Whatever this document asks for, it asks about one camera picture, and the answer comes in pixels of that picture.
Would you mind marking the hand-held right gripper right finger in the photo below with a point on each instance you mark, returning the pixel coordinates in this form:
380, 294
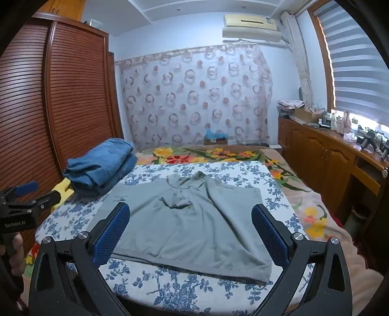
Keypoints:
269, 234

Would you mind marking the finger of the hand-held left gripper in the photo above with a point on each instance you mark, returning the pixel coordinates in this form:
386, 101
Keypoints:
42, 203
27, 188

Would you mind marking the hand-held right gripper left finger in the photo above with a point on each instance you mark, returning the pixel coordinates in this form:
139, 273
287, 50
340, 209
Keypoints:
112, 234

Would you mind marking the grey-green pants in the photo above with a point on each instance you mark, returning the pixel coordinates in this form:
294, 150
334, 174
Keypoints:
182, 231

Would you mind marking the person's left hand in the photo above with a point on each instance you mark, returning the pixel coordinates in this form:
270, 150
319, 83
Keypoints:
17, 252

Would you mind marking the yellow cloth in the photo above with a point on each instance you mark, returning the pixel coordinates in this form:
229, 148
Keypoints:
62, 190

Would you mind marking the dark blue folded jeans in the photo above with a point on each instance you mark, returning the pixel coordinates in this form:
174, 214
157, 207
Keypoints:
118, 173

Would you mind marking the light blue folded jeans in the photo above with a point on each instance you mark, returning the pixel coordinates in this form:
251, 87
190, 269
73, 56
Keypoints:
103, 155

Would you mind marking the blue floral white cloth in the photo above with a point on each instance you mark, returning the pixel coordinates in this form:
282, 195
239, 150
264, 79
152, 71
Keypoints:
182, 291

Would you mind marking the dark waste bin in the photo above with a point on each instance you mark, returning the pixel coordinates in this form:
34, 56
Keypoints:
360, 221

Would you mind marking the wooden cabinet desk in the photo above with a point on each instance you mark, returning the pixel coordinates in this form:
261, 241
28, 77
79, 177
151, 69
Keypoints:
319, 149

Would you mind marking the brown slatted wooden wardrobe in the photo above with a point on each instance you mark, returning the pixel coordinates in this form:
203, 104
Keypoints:
70, 91

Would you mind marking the brown box with blue item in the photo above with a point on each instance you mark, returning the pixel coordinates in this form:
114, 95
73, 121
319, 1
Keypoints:
215, 138

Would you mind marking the cardboard box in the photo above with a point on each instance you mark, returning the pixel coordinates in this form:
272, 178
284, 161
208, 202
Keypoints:
307, 114

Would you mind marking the white bottle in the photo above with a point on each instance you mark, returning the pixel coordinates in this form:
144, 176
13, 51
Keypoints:
333, 121

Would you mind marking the pile of printed papers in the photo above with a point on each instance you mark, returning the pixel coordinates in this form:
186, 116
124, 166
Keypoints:
290, 104

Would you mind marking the pink bottle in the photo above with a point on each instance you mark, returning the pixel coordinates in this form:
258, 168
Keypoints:
348, 123

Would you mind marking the black tools on stand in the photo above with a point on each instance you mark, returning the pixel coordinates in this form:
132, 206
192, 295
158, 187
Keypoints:
369, 141

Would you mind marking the cream lace window curtain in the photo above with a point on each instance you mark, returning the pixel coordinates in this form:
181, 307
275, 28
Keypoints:
304, 66

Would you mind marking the grey striped window blind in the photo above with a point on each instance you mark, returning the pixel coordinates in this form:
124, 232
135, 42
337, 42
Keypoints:
358, 60

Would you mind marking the white wall air conditioner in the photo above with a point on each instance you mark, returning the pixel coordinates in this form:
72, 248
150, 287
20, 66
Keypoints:
252, 27

